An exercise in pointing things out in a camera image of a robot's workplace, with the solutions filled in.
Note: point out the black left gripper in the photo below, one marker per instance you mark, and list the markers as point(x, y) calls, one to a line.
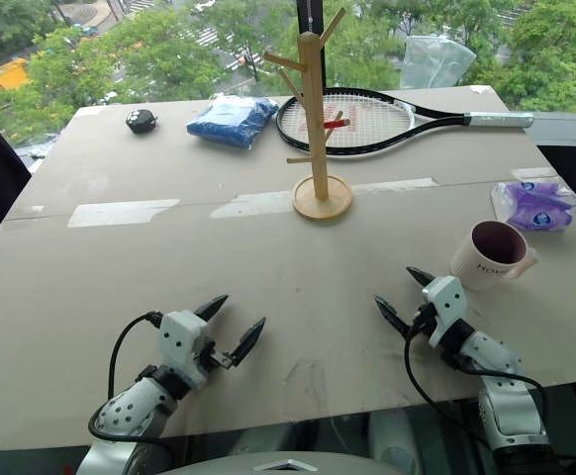
point(219, 358)

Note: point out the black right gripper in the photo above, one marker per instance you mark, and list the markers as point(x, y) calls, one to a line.
point(421, 319)

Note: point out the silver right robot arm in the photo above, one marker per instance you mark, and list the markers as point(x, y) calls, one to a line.
point(506, 396)

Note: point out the wooden mug tree stand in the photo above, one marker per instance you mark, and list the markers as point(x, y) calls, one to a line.
point(313, 123)

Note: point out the cream mug with dark inside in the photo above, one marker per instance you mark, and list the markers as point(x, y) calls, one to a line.
point(488, 269)

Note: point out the white tape strip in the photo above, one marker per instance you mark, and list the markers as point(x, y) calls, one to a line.
point(397, 184)
point(533, 173)
point(120, 213)
point(251, 204)

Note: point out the silver robot torso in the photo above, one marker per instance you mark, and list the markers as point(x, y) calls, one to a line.
point(283, 464)

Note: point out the purple tissue pack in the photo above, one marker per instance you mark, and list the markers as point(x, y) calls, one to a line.
point(535, 205)

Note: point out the black and white tennis racket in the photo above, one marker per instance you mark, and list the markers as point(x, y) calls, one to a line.
point(397, 123)

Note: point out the blue cloth in plastic bag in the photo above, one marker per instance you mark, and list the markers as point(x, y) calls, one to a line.
point(231, 121)

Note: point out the small black round object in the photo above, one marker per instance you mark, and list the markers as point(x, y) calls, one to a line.
point(140, 120)

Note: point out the clear plastic bag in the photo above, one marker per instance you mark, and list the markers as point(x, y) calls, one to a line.
point(436, 59)

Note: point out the yellow truck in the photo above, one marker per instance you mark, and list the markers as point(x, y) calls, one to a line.
point(6, 75)

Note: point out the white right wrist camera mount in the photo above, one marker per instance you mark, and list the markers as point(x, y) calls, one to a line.
point(445, 307)

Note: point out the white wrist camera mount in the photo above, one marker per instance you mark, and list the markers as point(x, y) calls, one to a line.
point(445, 307)
point(181, 341)

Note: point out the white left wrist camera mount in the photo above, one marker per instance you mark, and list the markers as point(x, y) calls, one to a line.
point(181, 341)

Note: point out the black window post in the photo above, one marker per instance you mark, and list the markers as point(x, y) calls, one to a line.
point(316, 20)

